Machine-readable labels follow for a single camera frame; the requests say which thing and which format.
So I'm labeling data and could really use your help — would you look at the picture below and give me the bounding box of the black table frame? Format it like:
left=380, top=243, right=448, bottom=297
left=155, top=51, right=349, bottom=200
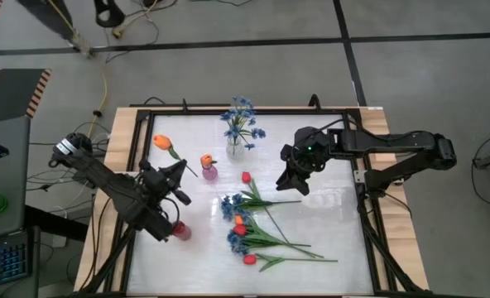
left=79, top=103, right=432, bottom=298

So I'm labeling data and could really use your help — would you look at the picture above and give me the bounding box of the pink glass vase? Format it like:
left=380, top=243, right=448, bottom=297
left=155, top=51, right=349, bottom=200
left=202, top=163, right=219, bottom=181

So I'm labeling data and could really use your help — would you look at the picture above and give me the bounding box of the backlit keyboard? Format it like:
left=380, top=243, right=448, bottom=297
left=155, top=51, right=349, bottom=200
left=0, top=231, right=34, bottom=291

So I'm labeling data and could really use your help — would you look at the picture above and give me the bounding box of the yellow cable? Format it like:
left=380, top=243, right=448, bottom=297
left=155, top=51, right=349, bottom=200
left=46, top=0, right=109, bottom=140

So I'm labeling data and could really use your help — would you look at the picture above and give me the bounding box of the person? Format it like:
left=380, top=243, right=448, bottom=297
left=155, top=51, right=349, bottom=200
left=16, top=0, right=127, bottom=59

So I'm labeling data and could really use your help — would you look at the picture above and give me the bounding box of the grey desk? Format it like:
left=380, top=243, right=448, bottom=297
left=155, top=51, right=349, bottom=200
left=0, top=115, right=31, bottom=242

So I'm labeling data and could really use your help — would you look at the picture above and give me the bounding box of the large black striped-edge mat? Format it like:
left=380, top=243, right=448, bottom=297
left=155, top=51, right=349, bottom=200
left=0, top=68, right=53, bottom=127

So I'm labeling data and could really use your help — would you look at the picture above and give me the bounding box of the clear cut-glass vase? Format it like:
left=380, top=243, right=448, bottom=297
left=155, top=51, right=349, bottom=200
left=225, top=136, right=245, bottom=161

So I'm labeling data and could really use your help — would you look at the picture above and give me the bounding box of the red ribbed glass vase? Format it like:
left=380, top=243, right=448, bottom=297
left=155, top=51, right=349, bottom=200
left=171, top=221, right=192, bottom=242

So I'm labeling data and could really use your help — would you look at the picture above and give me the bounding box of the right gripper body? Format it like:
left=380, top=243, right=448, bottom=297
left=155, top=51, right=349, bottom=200
left=281, top=126, right=333, bottom=175

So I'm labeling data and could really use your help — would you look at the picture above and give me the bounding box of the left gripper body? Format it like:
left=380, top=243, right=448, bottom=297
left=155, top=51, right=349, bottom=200
left=139, top=160, right=178, bottom=199

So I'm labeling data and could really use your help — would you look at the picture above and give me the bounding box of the blue artificial flower spray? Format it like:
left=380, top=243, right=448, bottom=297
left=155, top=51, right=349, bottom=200
left=220, top=193, right=303, bottom=221
left=219, top=95, right=267, bottom=156
left=227, top=230, right=325, bottom=260

